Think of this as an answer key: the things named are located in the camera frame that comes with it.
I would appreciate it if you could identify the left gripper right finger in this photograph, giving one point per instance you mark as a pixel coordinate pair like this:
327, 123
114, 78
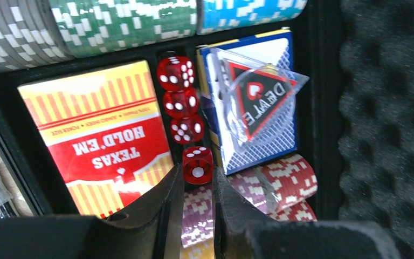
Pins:
267, 238

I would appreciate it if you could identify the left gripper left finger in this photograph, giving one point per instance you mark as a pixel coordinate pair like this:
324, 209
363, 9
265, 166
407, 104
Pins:
150, 227

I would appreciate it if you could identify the purple chip stack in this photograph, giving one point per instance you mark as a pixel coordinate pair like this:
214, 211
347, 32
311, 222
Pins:
228, 203

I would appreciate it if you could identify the short red chip stack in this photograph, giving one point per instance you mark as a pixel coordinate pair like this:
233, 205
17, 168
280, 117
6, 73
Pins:
291, 180

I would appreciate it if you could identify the red die pair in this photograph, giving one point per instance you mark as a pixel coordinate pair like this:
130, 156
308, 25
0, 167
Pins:
197, 165

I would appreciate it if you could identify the red Texas Hold'em card deck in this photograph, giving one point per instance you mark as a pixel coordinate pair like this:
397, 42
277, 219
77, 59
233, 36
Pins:
105, 133

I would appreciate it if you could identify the lone red die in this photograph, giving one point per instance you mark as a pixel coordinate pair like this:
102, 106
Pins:
176, 73

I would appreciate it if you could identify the yellow 50 chip stack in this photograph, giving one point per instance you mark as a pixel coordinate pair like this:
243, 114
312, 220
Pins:
203, 250

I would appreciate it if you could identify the red 100 chip stack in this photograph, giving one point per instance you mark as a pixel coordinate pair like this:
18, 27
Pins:
298, 212

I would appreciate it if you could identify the clear dealer button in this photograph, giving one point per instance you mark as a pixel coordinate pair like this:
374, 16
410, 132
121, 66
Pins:
258, 98

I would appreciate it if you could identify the blue card deck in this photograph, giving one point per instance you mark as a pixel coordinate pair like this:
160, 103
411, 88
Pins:
275, 48

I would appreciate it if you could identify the black poker chip case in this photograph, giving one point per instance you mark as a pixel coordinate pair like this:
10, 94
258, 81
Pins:
356, 119

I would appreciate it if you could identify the light blue chip row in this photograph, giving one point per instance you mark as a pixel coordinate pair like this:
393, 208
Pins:
38, 33

